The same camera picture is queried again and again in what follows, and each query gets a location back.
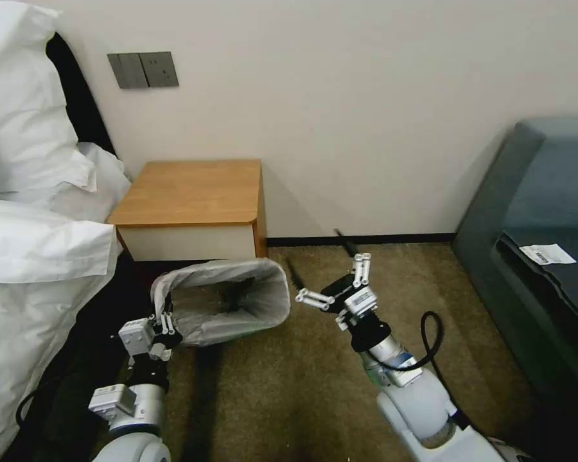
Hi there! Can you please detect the white paper label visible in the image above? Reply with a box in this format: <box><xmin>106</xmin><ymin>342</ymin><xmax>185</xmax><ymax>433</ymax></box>
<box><xmin>518</xmin><ymin>242</ymin><xmax>578</xmax><ymax>266</ymax></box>

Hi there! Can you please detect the grey wall switch panel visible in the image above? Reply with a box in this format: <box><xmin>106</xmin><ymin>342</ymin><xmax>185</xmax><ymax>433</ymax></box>
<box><xmin>107</xmin><ymin>52</ymin><xmax>150</xmax><ymax>90</ymax></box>

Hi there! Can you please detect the wooden nightstand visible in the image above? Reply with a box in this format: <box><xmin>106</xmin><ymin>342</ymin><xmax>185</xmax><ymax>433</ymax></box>
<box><xmin>105</xmin><ymin>159</ymin><xmax>268</xmax><ymax>262</ymax></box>

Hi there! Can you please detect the black baseboard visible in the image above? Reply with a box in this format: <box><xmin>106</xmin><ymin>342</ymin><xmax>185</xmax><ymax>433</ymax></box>
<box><xmin>265</xmin><ymin>232</ymin><xmax>459</xmax><ymax>248</ymax></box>

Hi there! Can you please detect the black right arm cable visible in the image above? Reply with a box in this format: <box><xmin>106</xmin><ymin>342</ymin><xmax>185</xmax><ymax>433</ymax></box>
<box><xmin>398</xmin><ymin>311</ymin><xmax>469</xmax><ymax>427</ymax></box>

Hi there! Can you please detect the small white pillow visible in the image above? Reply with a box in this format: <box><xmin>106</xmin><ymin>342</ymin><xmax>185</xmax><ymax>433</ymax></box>
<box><xmin>0</xmin><ymin>141</ymin><xmax>134</xmax><ymax>223</ymax></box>

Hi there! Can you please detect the blue-grey sofa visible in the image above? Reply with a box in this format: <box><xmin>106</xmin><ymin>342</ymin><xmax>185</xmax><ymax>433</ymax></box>
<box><xmin>451</xmin><ymin>116</ymin><xmax>578</xmax><ymax>462</ymax></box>

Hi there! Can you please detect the grey trash can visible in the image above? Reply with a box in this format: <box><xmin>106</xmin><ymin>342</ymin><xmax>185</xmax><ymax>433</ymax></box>
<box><xmin>150</xmin><ymin>257</ymin><xmax>292</xmax><ymax>348</ymax></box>

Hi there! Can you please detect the black headboard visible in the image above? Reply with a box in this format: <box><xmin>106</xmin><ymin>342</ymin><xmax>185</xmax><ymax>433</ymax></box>
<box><xmin>45</xmin><ymin>30</ymin><xmax>120</xmax><ymax>160</ymax></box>

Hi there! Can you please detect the translucent white garbage bag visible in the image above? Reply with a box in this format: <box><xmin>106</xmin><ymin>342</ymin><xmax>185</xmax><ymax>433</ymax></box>
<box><xmin>150</xmin><ymin>257</ymin><xmax>292</xmax><ymax>348</ymax></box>

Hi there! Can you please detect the white duvet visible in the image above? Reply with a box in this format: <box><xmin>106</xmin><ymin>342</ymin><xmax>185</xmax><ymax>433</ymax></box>
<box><xmin>0</xmin><ymin>196</ymin><xmax>122</xmax><ymax>462</ymax></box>

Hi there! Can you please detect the large white pillow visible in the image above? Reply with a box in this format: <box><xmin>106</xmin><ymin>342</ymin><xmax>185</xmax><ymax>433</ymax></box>
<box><xmin>0</xmin><ymin>0</ymin><xmax>100</xmax><ymax>194</ymax></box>

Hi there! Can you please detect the black bed base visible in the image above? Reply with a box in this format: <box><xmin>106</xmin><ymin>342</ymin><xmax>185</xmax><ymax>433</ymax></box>
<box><xmin>0</xmin><ymin>250</ymin><xmax>174</xmax><ymax>462</ymax></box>

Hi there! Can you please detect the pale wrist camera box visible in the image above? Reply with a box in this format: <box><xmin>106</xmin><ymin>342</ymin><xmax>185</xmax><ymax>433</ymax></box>
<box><xmin>118</xmin><ymin>319</ymin><xmax>157</xmax><ymax>357</ymax></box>
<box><xmin>343</xmin><ymin>287</ymin><xmax>380</xmax><ymax>320</ymax></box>

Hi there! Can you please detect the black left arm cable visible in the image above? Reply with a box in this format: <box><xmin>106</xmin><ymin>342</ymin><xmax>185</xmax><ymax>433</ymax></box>
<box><xmin>16</xmin><ymin>368</ymin><xmax>126</xmax><ymax>427</ymax></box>

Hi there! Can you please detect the grey wall outlet panel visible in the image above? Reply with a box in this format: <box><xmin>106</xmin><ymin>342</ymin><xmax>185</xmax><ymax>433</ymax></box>
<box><xmin>139</xmin><ymin>51</ymin><xmax>180</xmax><ymax>89</ymax></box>

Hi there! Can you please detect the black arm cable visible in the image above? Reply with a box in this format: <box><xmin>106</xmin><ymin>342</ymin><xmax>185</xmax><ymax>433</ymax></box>
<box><xmin>398</xmin><ymin>311</ymin><xmax>469</xmax><ymax>427</ymax></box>
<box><xmin>16</xmin><ymin>368</ymin><xmax>126</xmax><ymax>427</ymax></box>

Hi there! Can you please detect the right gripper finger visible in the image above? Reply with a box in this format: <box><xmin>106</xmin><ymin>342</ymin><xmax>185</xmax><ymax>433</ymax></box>
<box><xmin>333</xmin><ymin>228</ymin><xmax>372</xmax><ymax>289</ymax></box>
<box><xmin>285</xmin><ymin>255</ymin><xmax>337</xmax><ymax>312</ymax></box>

